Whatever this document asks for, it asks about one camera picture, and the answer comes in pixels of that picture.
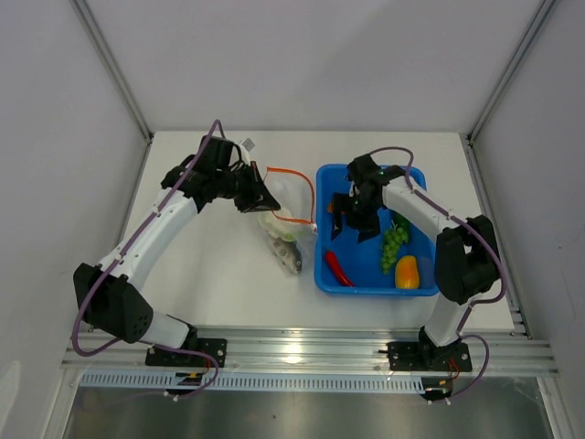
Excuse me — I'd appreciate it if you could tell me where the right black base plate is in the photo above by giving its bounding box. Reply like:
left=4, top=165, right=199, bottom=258
left=378, top=340, right=473, bottom=372

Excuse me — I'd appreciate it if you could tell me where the white slotted cable duct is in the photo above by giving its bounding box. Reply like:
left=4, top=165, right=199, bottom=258
left=80, top=369, right=425, bottom=394

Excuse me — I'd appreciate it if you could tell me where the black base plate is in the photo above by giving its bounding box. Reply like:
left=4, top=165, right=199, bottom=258
left=378, top=340, right=473, bottom=372
left=144, top=336, right=229, bottom=369

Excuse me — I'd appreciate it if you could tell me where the corner frame post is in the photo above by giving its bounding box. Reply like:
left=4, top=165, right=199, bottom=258
left=68, top=0, right=154, bottom=143
left=465, top=0, right=563, bottom=143

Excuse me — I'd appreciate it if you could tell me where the aluminium frame rail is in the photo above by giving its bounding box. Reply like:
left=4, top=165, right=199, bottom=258
left=60, top=326, right=560, bottom=377

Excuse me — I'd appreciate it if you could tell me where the white cauliflower with leaves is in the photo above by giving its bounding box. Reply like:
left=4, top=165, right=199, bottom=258
left=258, top=208, right=313, bottom=241

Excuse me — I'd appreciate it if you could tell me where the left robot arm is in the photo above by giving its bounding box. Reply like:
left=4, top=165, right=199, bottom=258
left=72, top=134, right=281, bottom=366

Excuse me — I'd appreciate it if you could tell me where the clear zip top bag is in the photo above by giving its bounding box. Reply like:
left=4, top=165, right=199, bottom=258
left=257, top=166, right=317, bottom=275

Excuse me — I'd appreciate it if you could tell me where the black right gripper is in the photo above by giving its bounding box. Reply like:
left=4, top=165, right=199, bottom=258
left=331, top=193, right=381, bottom=244

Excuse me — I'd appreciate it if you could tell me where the orange yellow bell pepper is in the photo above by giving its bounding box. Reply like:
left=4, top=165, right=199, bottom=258
left=395, top=255, right=420, bottom=289

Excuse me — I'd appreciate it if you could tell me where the green cucumber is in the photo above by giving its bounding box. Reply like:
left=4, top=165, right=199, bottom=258
left=393, top=211, right=410, bottom=241

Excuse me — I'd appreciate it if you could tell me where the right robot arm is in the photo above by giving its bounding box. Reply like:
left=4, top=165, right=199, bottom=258
left=318, top=155, right=507, bottom=369

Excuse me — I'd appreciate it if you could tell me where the green grape bunch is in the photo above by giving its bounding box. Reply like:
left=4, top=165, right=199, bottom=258
left=380, top=225, right=410, bottom=274

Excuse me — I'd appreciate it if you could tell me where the blue plastic bin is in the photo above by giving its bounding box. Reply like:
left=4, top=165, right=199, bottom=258
left=314, top=164, right=438, bottom=297

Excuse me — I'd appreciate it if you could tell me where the grey toy fish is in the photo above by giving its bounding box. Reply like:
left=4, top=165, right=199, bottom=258
left=267, top=235, right=303, bottom=274

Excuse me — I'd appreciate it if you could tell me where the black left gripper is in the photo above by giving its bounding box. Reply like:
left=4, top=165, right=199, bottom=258
left=216, top=161, right=281, bottom=214

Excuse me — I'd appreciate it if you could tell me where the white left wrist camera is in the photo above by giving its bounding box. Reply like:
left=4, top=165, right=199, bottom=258
left=238, top=137, right=255, bottom=166

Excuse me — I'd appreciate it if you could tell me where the red chili pepper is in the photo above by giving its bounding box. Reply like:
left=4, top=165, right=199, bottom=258
left=324, top=251, right=355, bottom=287

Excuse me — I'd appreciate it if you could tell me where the left corner frame post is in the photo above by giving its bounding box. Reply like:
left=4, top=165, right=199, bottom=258
left=68, top=0, right=154, bottom=143

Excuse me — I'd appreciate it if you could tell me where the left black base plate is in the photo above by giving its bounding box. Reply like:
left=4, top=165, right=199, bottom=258
left=144, top=336, right=229, bottom=369

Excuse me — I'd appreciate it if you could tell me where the right corner frame post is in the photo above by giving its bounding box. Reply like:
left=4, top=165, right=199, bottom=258
left=465, top=0, right=563, bottom=143

